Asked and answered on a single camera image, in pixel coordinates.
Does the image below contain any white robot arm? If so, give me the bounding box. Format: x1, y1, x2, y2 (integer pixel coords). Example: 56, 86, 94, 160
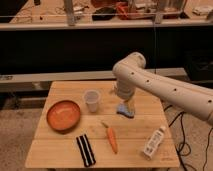
112, 52, 213, 126

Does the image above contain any metal shelf post right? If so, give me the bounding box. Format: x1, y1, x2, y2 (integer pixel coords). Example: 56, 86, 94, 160
154, 0, 167, 24

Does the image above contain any orange carrot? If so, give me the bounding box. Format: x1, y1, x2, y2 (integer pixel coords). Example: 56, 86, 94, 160
102, 123, 118, 154

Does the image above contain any orange object on shelf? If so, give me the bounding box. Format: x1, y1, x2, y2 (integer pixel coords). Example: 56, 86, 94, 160
116, 2, 136, 20

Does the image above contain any clear plastic cup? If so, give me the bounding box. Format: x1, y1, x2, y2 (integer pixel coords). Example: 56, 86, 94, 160
83, 89, 100, 113

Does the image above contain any metal shelf post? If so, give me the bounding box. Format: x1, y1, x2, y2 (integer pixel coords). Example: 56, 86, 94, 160
154, 0, 167, 24
64, 0, 75, 26

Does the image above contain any blue sponge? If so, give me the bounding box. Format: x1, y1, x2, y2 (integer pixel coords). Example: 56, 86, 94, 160
117, 104, 134, 118

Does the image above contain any black object on shelf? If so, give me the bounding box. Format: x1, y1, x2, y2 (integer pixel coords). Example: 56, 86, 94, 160
92, 7, 116, 21

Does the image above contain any orange bowl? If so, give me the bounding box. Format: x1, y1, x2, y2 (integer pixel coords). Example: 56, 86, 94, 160
46, 100, 81, 132

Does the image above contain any black cable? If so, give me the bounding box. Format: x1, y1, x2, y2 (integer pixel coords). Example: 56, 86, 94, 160
163, 105, 213, 171

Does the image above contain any white bottle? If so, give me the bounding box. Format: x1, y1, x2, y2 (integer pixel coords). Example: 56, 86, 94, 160
143, 125, 166, 159

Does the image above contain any metal shelf post left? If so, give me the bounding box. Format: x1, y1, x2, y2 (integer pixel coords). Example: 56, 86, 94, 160
64, 0, 75, 26

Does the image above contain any wooden table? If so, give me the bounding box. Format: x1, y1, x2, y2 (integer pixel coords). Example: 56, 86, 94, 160
25, 81, 179, 169

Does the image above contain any black white striped cloth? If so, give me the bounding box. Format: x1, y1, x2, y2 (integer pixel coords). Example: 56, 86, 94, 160
76, 134, 96, 167

